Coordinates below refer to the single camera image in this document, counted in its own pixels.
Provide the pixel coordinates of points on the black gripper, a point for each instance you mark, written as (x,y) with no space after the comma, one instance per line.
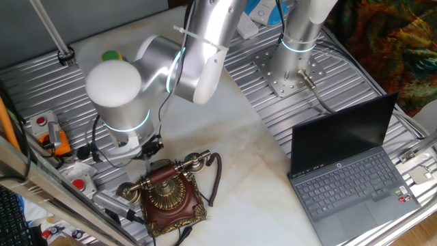
(152,147)

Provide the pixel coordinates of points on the brown gold rotary phone base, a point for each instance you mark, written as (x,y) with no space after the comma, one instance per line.
(170,212)

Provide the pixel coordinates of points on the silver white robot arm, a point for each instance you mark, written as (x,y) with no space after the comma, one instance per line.
(123,95)

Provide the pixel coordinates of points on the brown gold phone handset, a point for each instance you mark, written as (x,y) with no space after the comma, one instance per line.
(162,174)

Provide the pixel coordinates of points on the white crumpled tissue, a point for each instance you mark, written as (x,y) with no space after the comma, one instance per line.
(80,168)

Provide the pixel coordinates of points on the white box red button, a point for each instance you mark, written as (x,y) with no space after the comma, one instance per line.
(82,186)

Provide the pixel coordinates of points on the orange emergency stop box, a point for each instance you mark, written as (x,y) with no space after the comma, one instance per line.
(65,145)

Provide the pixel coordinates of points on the small blue trinket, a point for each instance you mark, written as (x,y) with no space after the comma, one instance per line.
(78,233)

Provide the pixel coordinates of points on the green button yellow box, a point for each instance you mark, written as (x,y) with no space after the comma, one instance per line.
(111,55)

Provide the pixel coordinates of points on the grey box red button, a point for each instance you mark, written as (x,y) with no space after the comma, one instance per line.
(40,122)

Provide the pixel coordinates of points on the small red cap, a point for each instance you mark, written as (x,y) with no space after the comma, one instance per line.
(46,234)

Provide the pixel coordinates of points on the black pole clamp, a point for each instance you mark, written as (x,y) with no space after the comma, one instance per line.
(66,56)

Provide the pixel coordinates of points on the orange pole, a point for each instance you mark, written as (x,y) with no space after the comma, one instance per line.
(6,124)

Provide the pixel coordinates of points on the black keyboard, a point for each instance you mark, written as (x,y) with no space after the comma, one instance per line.
(13,222)

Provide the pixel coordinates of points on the silver robot mounting plate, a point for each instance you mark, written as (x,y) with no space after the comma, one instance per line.
(269,70)

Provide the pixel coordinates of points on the white power strip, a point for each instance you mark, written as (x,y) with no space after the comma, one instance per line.
(247,29)

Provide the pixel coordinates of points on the silver metal pole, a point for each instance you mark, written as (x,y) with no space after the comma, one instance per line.
(49,27)

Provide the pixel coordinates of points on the blue white round device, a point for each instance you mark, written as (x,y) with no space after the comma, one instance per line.
(263,13)

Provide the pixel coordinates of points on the dark grey laptop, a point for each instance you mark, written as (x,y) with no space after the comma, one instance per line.
(348,184)

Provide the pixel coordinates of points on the colourful patterned cloth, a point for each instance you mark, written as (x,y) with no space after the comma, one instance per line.
(392,44)

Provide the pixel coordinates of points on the small square metal plate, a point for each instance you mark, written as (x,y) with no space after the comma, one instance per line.
(420,175)

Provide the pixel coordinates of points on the white chair back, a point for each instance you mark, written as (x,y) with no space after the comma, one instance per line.
(428,118)

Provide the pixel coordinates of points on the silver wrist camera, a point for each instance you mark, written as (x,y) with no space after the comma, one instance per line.
(124,150)

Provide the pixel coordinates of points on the ribbed silver camera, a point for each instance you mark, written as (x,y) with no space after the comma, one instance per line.
(111,204)

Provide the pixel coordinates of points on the small silver camera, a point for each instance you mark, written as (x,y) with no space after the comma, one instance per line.
(54,135)

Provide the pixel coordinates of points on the aluminium frame bar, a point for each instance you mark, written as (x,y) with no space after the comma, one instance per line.
(51,191)

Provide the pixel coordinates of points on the silver metal bracket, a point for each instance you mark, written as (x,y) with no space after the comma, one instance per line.
(418,148)

